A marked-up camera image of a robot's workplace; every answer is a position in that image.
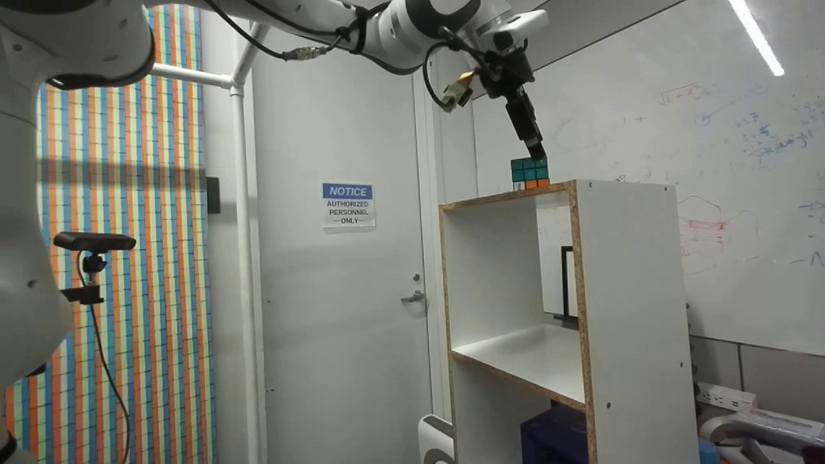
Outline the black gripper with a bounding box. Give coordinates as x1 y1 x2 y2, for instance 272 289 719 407
476 47 553 164

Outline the multicolour rubix cube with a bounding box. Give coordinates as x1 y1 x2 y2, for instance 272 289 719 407
509 154 555 194

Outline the white wooden shelf unit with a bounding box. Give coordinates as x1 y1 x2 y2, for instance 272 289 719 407
439 179 705 464

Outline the black framed white panel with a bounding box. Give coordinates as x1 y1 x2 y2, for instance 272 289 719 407
536 190 583 328

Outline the blue and white notice sign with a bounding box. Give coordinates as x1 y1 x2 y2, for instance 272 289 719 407
319 180 379 233

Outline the white whiteboard with scribbles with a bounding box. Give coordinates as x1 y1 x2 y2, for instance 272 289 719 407
467 0 825 358

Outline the long ceiling light tube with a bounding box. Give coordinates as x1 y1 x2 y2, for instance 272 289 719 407
727 0 788 79

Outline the white door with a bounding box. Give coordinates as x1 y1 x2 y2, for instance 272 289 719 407
248 10 444 464

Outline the dark blue bin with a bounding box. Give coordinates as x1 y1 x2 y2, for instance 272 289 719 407
519 407 594 464

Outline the white rounded appliance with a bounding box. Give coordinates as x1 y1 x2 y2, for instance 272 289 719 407
416 412 458 464

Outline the small white box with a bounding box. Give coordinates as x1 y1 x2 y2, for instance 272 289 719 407
693 381 760 414

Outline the grey curved pipe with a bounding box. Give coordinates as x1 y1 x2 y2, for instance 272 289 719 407
698 407 825 464

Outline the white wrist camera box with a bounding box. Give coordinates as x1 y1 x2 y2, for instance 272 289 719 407
491 7 553 51

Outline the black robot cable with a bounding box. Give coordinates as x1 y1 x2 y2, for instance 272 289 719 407
203 0 491 115

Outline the silver metal frame pole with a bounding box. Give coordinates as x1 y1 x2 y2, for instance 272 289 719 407
150 2 278 94

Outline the small black wall box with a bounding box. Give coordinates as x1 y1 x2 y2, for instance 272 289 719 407
203 176 224 219

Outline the colourful striped wall curtain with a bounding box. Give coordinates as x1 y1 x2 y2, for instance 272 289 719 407
0 2 216 464

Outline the black camera on stand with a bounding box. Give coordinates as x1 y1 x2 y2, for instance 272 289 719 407
51 230 140 310

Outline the black camera cable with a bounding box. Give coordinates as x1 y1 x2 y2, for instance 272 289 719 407
86 301 135 464

